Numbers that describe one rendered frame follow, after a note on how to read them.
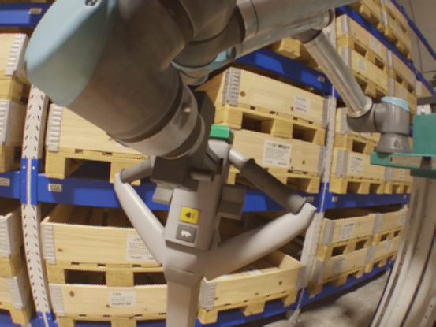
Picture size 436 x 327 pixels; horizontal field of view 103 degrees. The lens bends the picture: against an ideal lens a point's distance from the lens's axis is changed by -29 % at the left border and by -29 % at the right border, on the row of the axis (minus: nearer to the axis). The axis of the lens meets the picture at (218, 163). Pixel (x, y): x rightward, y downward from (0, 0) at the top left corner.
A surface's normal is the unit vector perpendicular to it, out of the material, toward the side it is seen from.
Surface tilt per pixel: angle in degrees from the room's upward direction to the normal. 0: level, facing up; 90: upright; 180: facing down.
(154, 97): 109
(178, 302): 90
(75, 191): 90
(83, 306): 90
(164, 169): 74
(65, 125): 90
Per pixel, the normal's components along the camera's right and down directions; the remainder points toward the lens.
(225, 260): -0.23, -0.17
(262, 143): 0.40, 0.08
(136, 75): 0.76, 0.54
